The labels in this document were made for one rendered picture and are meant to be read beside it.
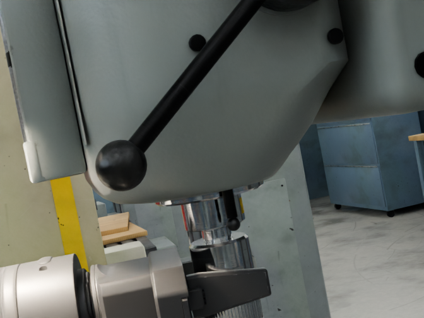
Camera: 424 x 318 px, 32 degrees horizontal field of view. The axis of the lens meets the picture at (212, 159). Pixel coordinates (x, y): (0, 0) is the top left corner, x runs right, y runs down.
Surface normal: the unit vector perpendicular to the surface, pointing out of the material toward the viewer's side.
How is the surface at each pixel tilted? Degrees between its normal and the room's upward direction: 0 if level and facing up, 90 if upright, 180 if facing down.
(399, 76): 90
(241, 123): 118
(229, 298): 90
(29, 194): 90
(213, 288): 90
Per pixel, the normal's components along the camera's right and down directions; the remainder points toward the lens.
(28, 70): 0.27, 0.00
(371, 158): -0.94, 0.19
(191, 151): 0.33, 0.53
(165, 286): -0.05, -0.67
